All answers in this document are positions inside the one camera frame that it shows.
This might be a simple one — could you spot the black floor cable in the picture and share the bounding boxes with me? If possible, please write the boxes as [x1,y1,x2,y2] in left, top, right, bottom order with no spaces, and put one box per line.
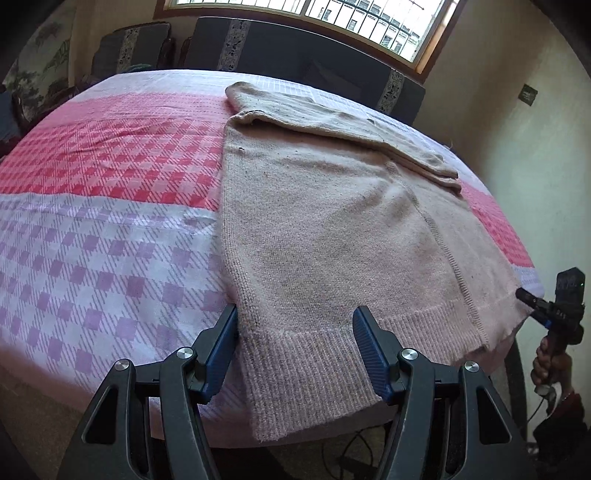
[321,427,393,480]

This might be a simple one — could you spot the person's right hand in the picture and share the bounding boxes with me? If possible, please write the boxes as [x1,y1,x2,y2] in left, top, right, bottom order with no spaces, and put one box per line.
[530,342,572,394]

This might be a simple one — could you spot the wooden framed window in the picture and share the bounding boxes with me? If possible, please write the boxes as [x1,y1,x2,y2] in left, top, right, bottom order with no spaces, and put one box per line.
[154,0,458,77]

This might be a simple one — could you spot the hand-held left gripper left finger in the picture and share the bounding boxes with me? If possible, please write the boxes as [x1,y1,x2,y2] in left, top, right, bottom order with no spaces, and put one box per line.
[55,304,239,480]

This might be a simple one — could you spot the person's right forearm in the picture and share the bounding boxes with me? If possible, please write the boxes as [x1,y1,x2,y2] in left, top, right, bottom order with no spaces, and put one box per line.
[533,390,585,464]

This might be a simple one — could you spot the landscape printed cloth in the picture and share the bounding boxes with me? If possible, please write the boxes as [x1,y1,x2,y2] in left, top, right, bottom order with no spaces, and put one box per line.
[2,11,78,121]

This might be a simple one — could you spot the dark armchair with patterned strip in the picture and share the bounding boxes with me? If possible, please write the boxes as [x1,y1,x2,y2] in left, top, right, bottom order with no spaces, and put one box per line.
[90,23,176,86]

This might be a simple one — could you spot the pink checkered bed sheet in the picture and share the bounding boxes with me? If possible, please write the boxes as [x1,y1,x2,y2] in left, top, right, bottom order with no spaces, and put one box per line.
[0,69,542,449]

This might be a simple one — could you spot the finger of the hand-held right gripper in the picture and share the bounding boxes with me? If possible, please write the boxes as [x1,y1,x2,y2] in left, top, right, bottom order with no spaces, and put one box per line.
[515,288,556,325]

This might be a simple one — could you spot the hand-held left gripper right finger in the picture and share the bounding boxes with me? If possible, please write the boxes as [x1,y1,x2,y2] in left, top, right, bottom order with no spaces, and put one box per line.
[352,305,539,480]

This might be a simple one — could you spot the dark sofa with patterned strips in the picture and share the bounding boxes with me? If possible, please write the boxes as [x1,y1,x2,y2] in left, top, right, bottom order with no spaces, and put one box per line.
[178,17,426,126]

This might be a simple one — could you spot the pink knit sweater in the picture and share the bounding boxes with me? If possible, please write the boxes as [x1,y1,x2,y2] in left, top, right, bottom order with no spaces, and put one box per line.
[221,82,530,445]

